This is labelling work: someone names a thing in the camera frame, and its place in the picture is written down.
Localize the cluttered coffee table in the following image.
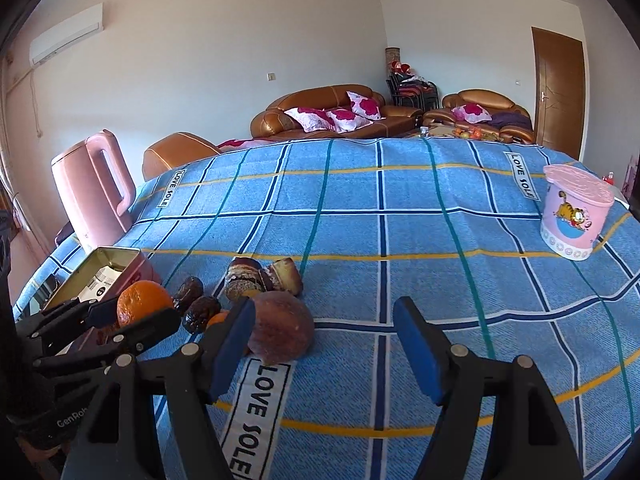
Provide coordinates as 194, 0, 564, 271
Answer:
405, 125, 501, 142

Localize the white pink floral pillow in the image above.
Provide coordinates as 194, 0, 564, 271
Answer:
325, 107, 373, 134
285, 106, 336, 133
346, 91, 383, 121
451, 104, 493, 124

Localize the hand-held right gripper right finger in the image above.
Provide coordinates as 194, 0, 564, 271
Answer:
394, 296, 583, 480

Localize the pink cartoon bucket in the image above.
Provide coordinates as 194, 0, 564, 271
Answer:
540, 164, 615, 261

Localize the large purple-brown round fruit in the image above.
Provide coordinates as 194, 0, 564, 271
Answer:
248, 291, 316, 366

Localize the long brown leather sofa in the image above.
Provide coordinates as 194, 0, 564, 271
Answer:
250, 84, 426, 140

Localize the brown wooden door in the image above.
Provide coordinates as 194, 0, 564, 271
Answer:
531, 26, 587, 161

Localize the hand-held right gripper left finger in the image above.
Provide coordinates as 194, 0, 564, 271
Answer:
62, 297, 257, 480

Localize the pink floral cloth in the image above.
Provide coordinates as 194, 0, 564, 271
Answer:
215, 137, 281, 153

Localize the purple blanket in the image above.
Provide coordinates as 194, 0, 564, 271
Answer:
487, 112, 533, 131

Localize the metal tin box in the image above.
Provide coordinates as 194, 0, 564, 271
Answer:
42, 246, 163, 356

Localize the dark wrinkled date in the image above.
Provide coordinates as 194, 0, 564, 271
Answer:
182, 295, 222, 335
172, 276, 205, 313

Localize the brown speckled fruit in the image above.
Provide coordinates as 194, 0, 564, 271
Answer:
224, 257, 266, 303

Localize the blue plaid blanket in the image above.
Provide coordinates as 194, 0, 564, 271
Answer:
12, 137, 640, 480

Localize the white wall pipe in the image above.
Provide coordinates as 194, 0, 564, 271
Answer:
29, 64, 45, 137

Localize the brown leather armchair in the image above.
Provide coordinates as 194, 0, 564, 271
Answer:
424, 89, 536, 145

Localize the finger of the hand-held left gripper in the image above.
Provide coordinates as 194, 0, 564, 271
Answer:
15, 297, 121, 356
32, 307, 181, 381

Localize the pink electric kettle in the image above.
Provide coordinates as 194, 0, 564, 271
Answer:
51, 129, 136, 253

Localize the stack of dark chairs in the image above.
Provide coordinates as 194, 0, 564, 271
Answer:
386, 72, 440, 113

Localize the large orange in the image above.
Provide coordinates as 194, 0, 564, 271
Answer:
116, 281, 174, 328

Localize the white air conditioner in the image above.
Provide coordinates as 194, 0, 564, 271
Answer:
29, 2, 104, 66

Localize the dark brown round fruit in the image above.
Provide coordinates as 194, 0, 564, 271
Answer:
262, 257, 304, 296

